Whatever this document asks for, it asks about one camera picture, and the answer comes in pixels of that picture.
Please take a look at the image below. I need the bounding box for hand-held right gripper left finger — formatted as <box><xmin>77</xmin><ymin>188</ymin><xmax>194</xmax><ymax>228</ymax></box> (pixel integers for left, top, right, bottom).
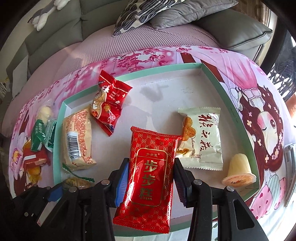
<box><xmin>45</xmin><ymin>158</ymin><xmax>130</xmax><ymax>241</ymax></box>

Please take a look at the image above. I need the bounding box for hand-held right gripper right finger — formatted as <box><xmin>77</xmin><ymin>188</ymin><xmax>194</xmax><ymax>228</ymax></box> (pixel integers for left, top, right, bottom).
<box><xmin>173</xmin><ymin>159</ymin><xmax>266</xmax><ymax>241</ymax></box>

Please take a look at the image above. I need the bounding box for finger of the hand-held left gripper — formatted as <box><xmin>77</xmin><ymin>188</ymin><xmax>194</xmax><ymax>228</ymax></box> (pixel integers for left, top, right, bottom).
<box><xmin>13</xmin><ymin>185</ymin><xmax>63</xmax><ymax>222</ymax></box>

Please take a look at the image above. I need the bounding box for green and cream cracker packet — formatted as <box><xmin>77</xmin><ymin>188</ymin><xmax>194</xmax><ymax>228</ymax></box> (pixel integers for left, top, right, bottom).
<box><xmin>62</xmin><ymin>167</ymin><xmax>96</xmax><ymax>189</ymax></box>

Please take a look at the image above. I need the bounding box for yellow snack packet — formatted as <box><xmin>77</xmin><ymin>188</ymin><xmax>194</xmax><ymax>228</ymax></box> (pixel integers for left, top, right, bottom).
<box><xmin>24</xmin><ymin>137</ymin><xmax>44</xmax><ymax>186</ymax></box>

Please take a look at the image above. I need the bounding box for red gold-patterned snack packet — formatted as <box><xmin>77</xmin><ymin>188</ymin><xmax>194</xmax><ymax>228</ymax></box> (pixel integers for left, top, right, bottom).
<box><xmin>113</xmin><ymin>126</ymin><xmax>183</xmax><ymax>233</ymax></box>

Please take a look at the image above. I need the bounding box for red white-label snack packet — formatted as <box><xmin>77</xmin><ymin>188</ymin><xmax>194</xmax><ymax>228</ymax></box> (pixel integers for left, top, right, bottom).
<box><xmin>22</xmin><ymin>139</ymin><xmax>51</xmax><ymax>171</ymax></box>

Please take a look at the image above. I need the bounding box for white calligraphy snack packet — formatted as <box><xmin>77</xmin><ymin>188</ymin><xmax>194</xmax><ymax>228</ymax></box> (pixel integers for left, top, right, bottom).
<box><xmin>178</xmin><ymin>107</ymin><xmax>223</xmax><ymax>171</ymax></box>

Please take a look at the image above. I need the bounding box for pink swiss roll packet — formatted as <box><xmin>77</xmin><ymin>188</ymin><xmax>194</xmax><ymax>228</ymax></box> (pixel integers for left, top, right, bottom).
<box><xmin>9</xmin><ymin>147</ymin><xmax>25</xmax><ymax>175</ymax></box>

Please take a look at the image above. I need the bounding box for yellow jelly cup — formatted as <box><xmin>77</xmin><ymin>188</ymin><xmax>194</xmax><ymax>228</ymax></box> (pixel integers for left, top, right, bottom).
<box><xmin>221</xmin><ymin>153</ymin><xmax>257</xmax><ymax>186</ymax></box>

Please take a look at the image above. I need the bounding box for beige barcode snack packet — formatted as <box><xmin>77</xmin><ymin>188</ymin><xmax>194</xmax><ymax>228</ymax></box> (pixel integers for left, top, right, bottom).
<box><xmin>61</xmin><ymin>107</ymin><xmax>97</xmax><ymax>172</ymax></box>

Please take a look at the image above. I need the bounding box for red flowered snack packet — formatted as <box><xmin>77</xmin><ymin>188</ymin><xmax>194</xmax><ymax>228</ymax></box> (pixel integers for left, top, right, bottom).
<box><xmin>90</xmin><ymin>70</ymin><xmax>133</xmax><ymax>137</ymax></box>

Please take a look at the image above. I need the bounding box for pale bun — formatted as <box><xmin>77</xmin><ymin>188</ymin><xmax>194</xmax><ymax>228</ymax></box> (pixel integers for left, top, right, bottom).
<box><xmin>36</xmin><ymin>105</ymin><xmax>56</xmax><ymax>123</ymax></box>

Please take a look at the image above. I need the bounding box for teal-rimmed white tray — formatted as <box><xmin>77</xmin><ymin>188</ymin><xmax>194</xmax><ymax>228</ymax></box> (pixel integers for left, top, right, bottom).
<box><xmin>53</xmin><ymin>62</ymin><xmax>263</xmax><ymax>238</ymax></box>

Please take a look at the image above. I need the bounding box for silver metal object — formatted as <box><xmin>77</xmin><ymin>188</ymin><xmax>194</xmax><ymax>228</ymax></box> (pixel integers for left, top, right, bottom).
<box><xmin>284</xmin><ymin>143</ymin><xmax>296</xmax><ymax>207</ymax></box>

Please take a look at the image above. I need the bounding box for light grey pillow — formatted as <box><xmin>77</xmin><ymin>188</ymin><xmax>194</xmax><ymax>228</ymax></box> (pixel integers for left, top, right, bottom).
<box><xmin>10</xmin><ymin>54</ymin><xmax>29</xmax><ymax>98</ymax></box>

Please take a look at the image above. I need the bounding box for pink printed blanket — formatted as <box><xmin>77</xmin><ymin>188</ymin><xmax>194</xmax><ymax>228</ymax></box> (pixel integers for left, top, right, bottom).
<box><xmin>1</xmin><ymin>45</ymin><xmax>296</xmax><ymax>241</ymax></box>

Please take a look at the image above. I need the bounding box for grey sofa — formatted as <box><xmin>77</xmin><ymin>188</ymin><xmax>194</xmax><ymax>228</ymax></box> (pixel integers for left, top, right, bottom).
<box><xmin>6</xmin><ymin>0</ymin><xmax>273</xmax><ymax>93</ymax></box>

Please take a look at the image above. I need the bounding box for black and white patterned pillow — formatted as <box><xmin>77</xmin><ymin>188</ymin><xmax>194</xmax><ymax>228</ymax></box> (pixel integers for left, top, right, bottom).
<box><xmin>113</xmin><ymin>0</ymin><xmax>185</xmax><ymax>35</ymax></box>

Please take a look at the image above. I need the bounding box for grey and white plush toy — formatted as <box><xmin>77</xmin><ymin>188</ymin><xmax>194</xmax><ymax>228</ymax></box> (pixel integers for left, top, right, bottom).
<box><xmin>28</xmin><ymin>0</ymin><xmax>72</xmax><ymax>32</ymax></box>

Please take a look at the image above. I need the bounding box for black wire rack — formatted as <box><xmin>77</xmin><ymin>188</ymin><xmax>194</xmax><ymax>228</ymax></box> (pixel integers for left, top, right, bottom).
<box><xmin>268</xmin><ymin>30</ymin><xmax>296</xmax><ymax>102</ymax></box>

